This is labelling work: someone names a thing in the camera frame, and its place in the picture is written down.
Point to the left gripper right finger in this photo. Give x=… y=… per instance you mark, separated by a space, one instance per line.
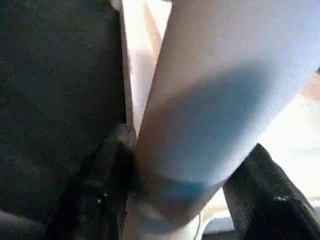
x=270 y=210

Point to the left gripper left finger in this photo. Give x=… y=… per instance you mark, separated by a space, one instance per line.
x=95 y=200

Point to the white plastic table leg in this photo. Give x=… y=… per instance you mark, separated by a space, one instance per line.
x=220 y=100

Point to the white plastic table top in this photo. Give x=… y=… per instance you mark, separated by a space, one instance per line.
x=137 y=60

